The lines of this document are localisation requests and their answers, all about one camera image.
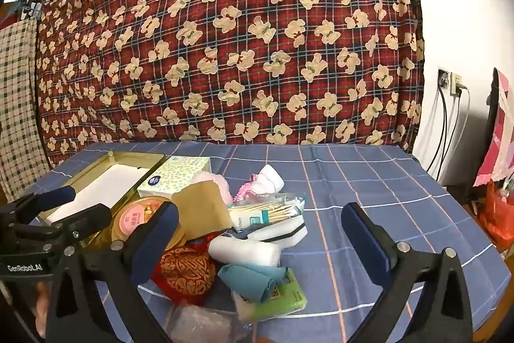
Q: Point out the red plastic bag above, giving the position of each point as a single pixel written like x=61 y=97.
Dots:
x=498 y=214

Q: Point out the brown card sheet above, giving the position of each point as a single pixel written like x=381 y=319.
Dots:
x=200 y=210

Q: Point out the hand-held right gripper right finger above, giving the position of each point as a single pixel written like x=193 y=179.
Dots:
x=361 y=238

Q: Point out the floral tissue pack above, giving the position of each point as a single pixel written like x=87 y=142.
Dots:
x=176 y=174

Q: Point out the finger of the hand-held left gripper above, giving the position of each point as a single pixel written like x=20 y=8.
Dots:
x=88 y=218
x=60 y=194

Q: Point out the white wall socket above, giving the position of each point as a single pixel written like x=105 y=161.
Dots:
x=443 y=77
x=456 y=83

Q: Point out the green white checked cloth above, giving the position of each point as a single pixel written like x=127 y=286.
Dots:
x=16 y=106

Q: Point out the green wipes packet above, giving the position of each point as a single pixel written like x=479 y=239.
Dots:
x=289 y=294

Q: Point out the white sponge with black band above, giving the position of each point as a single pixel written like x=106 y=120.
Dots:
x=281 y=232

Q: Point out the red gold brocade pouch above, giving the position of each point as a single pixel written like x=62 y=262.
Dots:
x=184 y=270

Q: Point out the blue plaid tablecloth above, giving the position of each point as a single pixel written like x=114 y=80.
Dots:
x=361 y=174

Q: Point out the cotton swab bag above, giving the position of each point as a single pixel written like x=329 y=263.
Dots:
x=273 y=212

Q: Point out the pale pink fluffy plush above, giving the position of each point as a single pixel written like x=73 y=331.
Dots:
x=213 y=180

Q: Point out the pink white knitted sock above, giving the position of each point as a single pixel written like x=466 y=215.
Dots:
x=270 y=178

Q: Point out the pink patterned bag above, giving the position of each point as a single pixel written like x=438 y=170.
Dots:
x=502 y=134

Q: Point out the teal cloth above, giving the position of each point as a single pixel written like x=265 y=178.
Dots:
x=249 y=278

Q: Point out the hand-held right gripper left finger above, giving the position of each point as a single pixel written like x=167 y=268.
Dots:
x=160 y=230

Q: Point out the clear plastic bag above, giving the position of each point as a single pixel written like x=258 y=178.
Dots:
x=200 y=323

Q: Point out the gold metal tin box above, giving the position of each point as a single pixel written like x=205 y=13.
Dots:
x=116 y=182

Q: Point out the round gold pink tin lid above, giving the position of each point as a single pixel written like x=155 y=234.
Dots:
x=136 y=216

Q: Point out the black upright board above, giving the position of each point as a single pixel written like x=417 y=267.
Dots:
x=492 y=106

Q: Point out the red plaid bear-print blanket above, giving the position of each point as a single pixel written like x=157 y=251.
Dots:
x=241 y=45

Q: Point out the metal clothes hanger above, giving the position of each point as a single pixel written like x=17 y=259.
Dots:
x=30 y=3

